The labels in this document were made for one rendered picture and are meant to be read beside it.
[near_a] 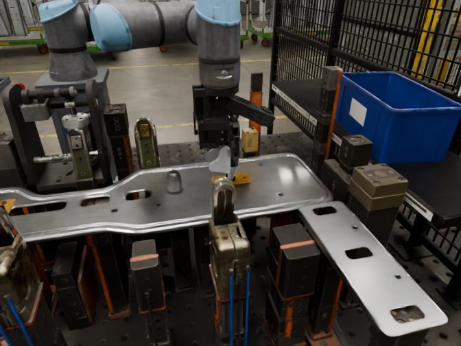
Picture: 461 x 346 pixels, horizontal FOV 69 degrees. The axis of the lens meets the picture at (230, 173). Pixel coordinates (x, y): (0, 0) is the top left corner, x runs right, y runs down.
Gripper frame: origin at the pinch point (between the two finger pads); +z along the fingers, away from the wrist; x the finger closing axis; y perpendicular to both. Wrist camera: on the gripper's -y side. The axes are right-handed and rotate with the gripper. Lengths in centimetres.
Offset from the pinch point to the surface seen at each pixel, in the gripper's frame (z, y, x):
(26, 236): 2.3, 40.0, 8.3
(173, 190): 1.3, 13.0, 1.6
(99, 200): 3.3, 28.4, -1.4
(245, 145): -1.0, -6.3, -10.8
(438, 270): 33, -56, 12
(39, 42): 78, 211, -704
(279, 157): 2.4, -14.7, -8.4
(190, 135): 103, -19, -248
